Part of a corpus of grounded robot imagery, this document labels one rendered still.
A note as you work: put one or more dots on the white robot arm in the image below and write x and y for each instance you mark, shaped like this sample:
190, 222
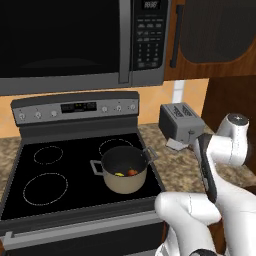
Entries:
233, 213

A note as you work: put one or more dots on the red bell pepper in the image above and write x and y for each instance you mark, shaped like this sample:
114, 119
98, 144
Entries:
132, 172

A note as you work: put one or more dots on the steel stove knob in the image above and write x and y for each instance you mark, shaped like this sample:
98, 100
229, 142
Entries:
118, 108
38, 115
133, 106
104, 109
54, 113
22, 116

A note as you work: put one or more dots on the grey toaster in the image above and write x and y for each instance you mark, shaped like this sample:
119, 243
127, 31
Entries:
180, 125

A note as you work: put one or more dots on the steel stove with black hob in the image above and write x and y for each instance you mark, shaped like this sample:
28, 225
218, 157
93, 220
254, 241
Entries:
76, 206

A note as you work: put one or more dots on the dark brown tall cabinet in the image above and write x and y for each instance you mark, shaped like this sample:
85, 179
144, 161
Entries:
230, 96

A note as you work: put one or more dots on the black and steel microwave oven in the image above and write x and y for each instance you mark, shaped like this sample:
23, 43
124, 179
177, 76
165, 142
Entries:
66, 40

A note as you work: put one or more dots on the brown wooden cupboard door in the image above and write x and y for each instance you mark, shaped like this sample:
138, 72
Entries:
216, 33

